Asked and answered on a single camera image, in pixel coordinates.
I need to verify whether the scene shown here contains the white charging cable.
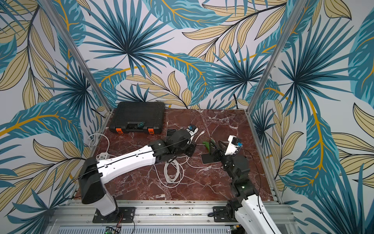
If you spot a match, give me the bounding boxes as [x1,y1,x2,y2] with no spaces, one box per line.
[153,130,226,188]

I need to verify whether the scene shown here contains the phone with light case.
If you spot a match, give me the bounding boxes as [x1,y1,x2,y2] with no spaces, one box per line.
[166,128,177,137]

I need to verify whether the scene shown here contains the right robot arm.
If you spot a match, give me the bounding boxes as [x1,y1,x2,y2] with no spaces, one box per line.
[207,137,281,234]

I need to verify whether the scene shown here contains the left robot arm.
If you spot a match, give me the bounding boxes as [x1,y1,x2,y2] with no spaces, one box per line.
[78,125,198,223]

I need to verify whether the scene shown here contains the phone with pink case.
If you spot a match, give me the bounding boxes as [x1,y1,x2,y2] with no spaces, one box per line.
[201,153,221,164]

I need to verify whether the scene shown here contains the green plastic tap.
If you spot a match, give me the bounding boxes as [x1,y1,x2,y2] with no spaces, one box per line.
[203,139,216,152]

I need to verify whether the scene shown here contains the black plastic tool case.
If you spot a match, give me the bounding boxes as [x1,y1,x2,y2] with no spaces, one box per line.
[109,101,165,134]

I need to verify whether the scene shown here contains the white power strip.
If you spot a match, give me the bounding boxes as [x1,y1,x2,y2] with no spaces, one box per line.
[95,152,110,161]

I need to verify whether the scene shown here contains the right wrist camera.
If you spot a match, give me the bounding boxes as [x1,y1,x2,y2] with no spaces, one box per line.
[225,135,243,156]

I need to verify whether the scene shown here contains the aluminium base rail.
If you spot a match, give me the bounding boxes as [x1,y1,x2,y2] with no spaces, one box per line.
[43,200,299,234]

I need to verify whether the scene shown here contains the white power strip cord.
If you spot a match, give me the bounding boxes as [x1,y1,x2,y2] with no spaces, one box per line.
[87,133,111,154]

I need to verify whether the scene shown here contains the right aluminium frame post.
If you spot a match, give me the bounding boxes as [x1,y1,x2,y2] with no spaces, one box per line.
[246,1,306,117]

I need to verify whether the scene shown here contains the aluminium frame post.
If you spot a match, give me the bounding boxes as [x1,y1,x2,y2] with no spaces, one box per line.
[246,1,306,117]
[39,0,112,112]

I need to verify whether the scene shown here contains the left aluminium frame post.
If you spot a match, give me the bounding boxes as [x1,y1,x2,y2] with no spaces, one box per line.
[39,0,112,112]

